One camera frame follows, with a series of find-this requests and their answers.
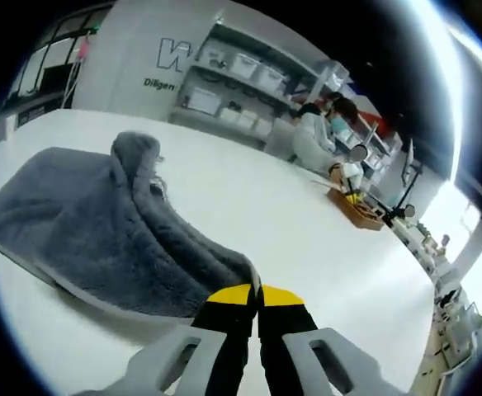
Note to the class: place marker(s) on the grey quilted towel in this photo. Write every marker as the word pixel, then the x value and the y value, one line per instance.
pixel 80 214

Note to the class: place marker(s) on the wooden tray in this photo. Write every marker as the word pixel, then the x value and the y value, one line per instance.
pixel 356 216

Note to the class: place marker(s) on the group of white storage boxes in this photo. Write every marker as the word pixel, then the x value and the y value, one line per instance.
pixel 201 101

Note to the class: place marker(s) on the grey metal shelving unit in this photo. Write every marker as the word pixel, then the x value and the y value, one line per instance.
pixel 241 80

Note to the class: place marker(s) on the grey cabinet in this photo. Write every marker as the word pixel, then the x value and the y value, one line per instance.
pixel 6 123

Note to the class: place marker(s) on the black monitor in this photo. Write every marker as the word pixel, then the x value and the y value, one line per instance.
pixel 57 78

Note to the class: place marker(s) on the pink hanging tag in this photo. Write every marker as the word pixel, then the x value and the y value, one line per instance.
pixel 85 49

